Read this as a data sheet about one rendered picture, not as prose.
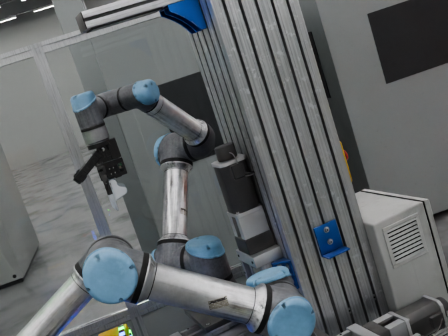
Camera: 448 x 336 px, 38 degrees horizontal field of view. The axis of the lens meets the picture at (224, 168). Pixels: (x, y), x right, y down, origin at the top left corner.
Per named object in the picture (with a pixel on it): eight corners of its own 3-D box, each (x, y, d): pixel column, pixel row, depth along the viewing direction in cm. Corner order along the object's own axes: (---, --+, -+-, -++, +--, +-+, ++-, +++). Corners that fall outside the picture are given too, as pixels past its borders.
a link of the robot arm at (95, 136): (81, 133, 191) (81, 131, 199) (87, 148, 192) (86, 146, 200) (105, 125, 192) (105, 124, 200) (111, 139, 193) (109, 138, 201)
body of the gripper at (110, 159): (128, 175, 195) (115, 137, 193) (101, 185, 194) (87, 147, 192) (127, 172, 203) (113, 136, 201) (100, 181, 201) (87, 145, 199)
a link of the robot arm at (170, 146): (182, 276, 208) (185, 122, 228) (145, 281, 215) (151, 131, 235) (203, 283, 217) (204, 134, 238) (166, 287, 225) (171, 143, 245)
